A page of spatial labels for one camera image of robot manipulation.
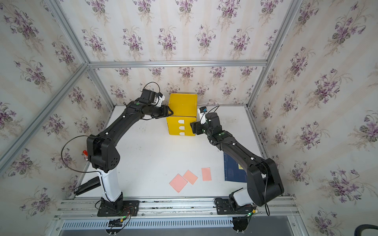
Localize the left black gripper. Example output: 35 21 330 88
147 104 174 120

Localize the yellow plastic drawer cabinet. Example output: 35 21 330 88
166 93 197 136

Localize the pink sticky pad large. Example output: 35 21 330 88
169 174 188 193

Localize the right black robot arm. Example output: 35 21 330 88
191 111 284 207

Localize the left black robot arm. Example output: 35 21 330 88
87 89 173 202

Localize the dark blue book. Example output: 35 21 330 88
223 153 247 183

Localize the pink pen holder cup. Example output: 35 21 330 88
82 150 89 161

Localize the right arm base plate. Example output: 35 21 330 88
214 198 258 216

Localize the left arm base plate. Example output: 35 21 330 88
97 199 140 217

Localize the aluminium mounting rail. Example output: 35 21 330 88
53 197 300 220

